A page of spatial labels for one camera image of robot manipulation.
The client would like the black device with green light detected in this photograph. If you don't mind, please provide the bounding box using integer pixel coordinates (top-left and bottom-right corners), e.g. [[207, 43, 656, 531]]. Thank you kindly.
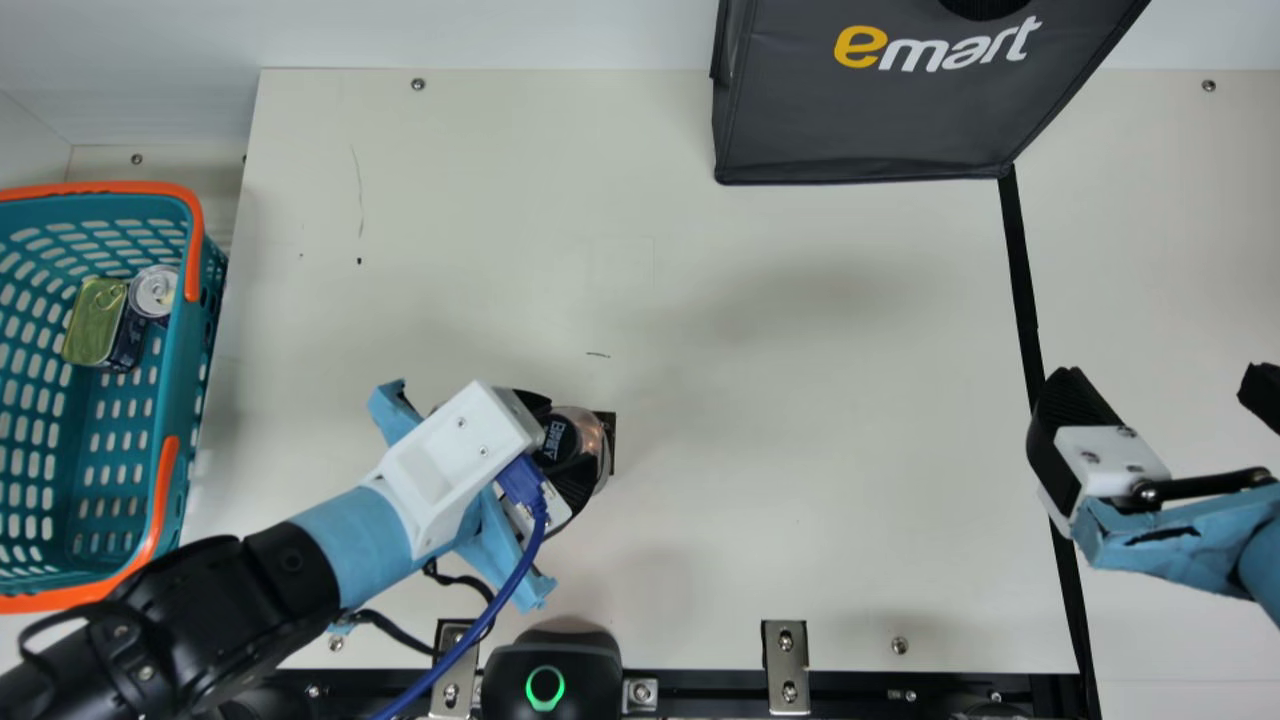
[[482, 620, 623, 720]]

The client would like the can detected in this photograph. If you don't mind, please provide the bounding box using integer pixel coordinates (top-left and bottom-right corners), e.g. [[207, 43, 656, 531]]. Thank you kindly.
[[105, 265, 181, 374]]

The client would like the rectangular tin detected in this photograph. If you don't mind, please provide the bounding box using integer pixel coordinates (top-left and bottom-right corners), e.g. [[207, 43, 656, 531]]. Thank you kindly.
[[62, 277, 129, 368]]

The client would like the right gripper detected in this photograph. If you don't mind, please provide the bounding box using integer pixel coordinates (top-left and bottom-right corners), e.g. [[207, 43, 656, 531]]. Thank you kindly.
[[1027, 362, 1280, 601]]

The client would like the dark grey bag with straps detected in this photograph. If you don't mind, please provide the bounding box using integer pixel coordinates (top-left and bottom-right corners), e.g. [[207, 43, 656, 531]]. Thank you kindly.
[[710, 0, 1153, 186]]

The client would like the dark coffee bottle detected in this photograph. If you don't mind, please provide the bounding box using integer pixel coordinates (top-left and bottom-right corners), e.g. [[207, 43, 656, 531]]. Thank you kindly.
[[540, 405, 613, 501]]

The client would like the teal shopping basket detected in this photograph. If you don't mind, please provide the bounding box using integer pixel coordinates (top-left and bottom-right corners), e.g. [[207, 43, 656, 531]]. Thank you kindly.
[[0, 181, 229, 614]]

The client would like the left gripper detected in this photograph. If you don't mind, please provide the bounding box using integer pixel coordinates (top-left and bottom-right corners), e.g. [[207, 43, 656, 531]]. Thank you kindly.
[[366, 379, 603, 614]]

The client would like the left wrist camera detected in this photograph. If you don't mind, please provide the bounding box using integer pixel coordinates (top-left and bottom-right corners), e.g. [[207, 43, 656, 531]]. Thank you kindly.
[[360, 380, 546, 561]]

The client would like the blue cable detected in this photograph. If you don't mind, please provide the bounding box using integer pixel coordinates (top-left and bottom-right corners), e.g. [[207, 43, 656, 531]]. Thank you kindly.
[[370, 455, 551, 720]]

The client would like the black cable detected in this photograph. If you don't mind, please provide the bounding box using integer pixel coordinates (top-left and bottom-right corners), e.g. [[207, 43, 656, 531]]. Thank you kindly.
[[345, 560, 498, 657]]

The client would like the black strip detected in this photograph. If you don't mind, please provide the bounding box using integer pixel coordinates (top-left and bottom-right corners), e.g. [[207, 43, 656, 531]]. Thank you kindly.
[[997, 165, 1103, 720]]

